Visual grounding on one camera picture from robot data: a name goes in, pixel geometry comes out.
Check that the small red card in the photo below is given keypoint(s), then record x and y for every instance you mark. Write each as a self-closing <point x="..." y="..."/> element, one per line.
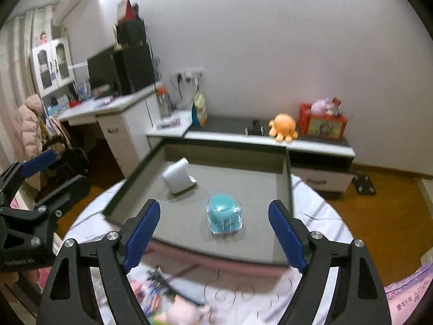
<point x="336" y="103"/>

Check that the orange octopus plush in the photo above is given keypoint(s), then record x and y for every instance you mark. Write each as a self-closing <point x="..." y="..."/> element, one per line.
<point x="283" y="125"/>

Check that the pink printed bedsheet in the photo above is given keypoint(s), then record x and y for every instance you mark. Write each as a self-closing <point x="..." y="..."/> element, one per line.
<point x="406" y="291"/>

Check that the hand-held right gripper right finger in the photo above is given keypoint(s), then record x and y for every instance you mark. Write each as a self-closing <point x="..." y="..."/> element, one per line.
<point x="287" y="240"/>

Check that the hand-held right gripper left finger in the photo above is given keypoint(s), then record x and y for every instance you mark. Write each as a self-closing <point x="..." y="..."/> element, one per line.
<point x="142" y="233"/>

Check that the small doll figure pink dress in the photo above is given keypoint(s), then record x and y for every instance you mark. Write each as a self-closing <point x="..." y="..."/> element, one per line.
<point x="43" y="38"/>

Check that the beige curtain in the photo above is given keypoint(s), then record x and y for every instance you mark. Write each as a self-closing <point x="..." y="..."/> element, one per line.
<point x="17" y="57"/>

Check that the black computer monitor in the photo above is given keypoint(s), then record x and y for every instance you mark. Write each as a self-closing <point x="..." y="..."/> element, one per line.
<point x="101" y="71"/>

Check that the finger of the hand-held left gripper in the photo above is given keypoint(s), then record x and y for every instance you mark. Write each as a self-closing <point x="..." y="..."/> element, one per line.
<point x="39" y="163"/>
<point x="71" y="189"/>

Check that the pink puffer jacket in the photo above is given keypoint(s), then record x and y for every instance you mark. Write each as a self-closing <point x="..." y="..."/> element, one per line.
<point x="28" y="125"/>

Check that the pink storage box grey inside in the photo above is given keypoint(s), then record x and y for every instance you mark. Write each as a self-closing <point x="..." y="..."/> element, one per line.
<point x="243" y="179"/>

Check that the small red desk item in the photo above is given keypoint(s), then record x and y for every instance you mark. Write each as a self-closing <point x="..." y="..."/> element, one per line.
<point x="73" y="103"/>

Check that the small cream desk lamp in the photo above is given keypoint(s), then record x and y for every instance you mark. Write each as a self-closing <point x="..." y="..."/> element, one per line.
<point x="117" y="39"/>

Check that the black speaker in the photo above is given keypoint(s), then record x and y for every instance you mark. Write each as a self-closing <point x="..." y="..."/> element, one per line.
<point x="132" y="33"/>

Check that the pink haired doll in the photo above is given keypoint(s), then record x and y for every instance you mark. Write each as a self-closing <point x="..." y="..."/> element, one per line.
<point x="182" y="314"/>

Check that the red plastic crate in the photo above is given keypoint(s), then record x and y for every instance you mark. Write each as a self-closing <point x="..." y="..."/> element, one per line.
<point x="321" y="125"/>

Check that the black bathroom scale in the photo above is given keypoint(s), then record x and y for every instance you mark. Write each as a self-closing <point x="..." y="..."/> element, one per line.
<point x="363" y="184"/>

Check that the black computer tower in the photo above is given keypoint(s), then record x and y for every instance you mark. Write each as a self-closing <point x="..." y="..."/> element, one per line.
<point x="135" y="67"/>

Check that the blue box on desk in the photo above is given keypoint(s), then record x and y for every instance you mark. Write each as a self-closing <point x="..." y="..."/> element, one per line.
<point x="83" y="88"/>

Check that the black office chair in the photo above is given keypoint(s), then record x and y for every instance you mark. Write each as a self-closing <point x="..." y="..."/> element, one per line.
<point x="76" y="162"/>

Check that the pink plush toy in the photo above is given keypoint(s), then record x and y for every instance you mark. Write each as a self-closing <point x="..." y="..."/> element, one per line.
<point x="321" y="105"/>

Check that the red desk calendar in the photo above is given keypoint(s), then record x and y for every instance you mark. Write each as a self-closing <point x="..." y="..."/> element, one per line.
<point x="128" y="10"/>

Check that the white glass door cabinet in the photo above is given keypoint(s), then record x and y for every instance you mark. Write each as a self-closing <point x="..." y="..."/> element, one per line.
<point x="50" y="67"/>

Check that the teal toy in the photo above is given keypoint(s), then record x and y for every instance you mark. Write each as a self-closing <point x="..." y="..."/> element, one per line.
<point x="223" y="210"/>

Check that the yellow snack bag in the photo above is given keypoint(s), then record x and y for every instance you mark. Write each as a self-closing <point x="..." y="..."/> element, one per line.
<point x="200" y="110"/>

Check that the white striped quilt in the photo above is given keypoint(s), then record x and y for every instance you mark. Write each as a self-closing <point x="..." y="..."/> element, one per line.
<point x="321" y="216"/>

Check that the flat printed packets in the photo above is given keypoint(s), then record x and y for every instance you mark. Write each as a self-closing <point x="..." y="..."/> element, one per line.
<point x="169" y="122"/>

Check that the low cabinet grey top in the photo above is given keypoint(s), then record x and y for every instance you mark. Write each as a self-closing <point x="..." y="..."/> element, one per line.
<point x="230" y="127"/>

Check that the white wall outlet strip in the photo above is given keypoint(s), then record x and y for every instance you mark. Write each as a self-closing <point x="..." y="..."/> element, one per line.
<point x="189" y="73"/>

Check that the small black device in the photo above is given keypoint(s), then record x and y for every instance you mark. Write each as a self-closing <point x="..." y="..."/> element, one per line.
<point x="253" y="127"/>

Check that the white desk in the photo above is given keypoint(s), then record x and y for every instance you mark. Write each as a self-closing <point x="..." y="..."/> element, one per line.
<point x="135" y="132"/>

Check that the clear bottle orange cap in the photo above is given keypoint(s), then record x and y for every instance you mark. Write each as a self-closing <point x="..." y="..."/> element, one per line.
<point x="164" y="103"/>

